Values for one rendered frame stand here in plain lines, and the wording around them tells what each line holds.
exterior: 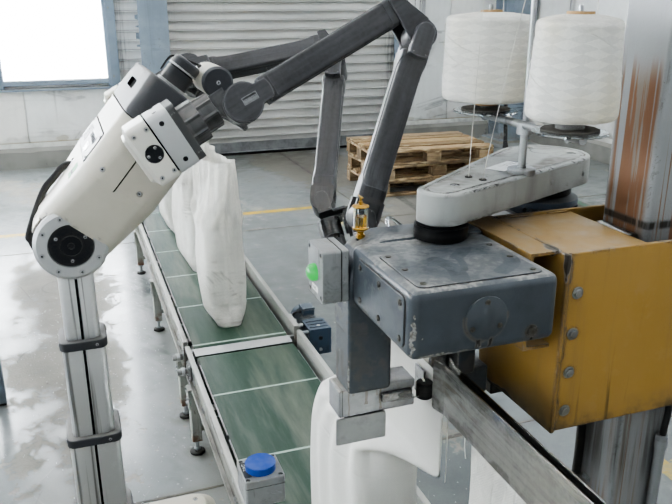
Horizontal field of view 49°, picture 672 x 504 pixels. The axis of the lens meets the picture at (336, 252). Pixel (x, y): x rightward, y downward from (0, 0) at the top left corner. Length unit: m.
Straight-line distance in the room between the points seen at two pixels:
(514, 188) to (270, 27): 7.64
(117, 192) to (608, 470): 1.12
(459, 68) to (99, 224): 0.83
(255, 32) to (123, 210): 7.25
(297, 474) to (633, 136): 1.41
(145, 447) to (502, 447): 2.20
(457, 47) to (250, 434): 1.52
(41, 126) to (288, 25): 2.94
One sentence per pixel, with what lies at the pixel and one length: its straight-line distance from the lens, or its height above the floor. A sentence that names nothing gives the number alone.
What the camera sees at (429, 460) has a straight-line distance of 1.47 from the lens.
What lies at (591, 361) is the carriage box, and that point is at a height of 1.14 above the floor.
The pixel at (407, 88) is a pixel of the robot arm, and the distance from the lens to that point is 1.54.
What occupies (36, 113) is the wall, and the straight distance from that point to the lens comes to 8.69.
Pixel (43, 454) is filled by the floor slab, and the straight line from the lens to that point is 3.29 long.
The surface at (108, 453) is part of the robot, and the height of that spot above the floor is 0.64.
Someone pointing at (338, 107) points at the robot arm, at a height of 1.45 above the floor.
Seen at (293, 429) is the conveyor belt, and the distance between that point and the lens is 2.51.
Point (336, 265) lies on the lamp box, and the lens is 1.19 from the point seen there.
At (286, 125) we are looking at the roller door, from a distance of 8.99.
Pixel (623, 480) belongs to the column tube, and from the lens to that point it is 1.59.
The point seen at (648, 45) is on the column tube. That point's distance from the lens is 1.35.
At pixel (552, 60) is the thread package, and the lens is 1.18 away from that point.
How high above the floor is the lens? 1.71
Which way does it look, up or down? 19 degrees down
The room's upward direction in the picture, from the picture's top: straight up
